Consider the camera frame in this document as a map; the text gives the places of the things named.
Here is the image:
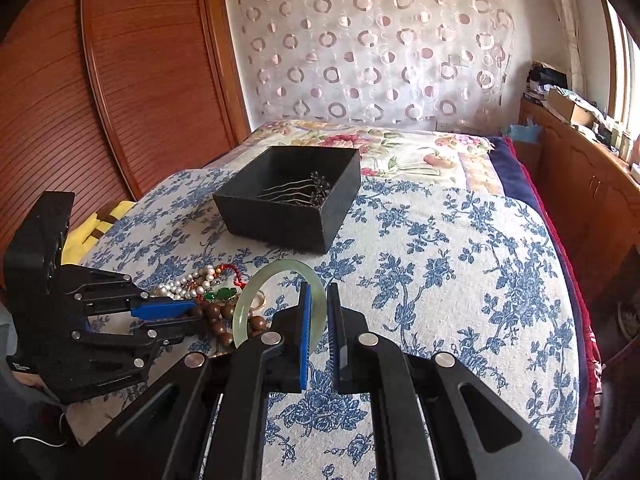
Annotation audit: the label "thin white cable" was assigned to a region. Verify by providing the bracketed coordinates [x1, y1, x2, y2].
[12, 407, 69, 449]

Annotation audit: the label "dark blue and red blanket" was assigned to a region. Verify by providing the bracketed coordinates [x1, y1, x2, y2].
[487, 135, 603, 466]

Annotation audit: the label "yellow pillow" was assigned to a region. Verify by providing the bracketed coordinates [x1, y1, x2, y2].
[65, 200, 137, 264]

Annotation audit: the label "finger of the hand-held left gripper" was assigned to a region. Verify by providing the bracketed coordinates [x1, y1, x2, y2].
[55, 316, 212, 404]
[74, 266, 205, 322]

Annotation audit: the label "sheer curtain with circle pattern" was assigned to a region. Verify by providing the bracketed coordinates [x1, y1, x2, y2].
[225, 0, 519, 134]

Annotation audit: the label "brown wooden bead bracelet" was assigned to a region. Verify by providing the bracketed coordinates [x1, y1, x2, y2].
[190, 294, 281, 350]

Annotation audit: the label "green pendant with red cord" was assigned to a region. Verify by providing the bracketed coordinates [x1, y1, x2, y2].
[202, 262, 251, 306]

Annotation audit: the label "brown wooden cabinet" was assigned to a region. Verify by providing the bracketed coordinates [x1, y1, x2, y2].
[515, 97, 640, 311]

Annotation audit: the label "white pearl necklace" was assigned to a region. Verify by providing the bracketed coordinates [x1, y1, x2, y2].
[152, 266, 227, 302]

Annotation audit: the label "metal hairpins with dark flowers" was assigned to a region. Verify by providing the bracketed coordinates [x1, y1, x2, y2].
[259, 171, 334, 207]

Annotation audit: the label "pale green jade bangle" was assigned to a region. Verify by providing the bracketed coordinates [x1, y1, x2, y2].
[232, 269, 327, 357]

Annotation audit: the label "window with wooden frame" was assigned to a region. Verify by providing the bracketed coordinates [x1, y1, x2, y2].
[600, 0, 640, 133]

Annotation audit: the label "pile of dark clothes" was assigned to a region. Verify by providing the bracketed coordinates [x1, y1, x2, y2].
[525, 61, 569, 97]

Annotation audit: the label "blue floral blanket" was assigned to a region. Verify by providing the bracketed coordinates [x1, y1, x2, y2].
[65, 167, 584, 480]

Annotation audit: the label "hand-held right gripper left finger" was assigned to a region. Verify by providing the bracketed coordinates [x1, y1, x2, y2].
[85, 281, 314, 480]

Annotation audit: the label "black square storage box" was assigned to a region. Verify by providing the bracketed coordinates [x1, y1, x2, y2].
[212, 146, 362, 255]

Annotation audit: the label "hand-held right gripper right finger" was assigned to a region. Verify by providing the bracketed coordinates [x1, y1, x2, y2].
[326, 284, 587, 480]

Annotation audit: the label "light blue bag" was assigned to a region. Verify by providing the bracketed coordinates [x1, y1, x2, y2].
[507, 122, 544, 144]

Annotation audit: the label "pink floral bedsheet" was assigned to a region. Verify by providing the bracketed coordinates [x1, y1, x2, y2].
[220, 119, 506, 196]

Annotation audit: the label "open cardboard box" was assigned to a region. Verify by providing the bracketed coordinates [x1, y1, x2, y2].
[544, 87, 601, 129]

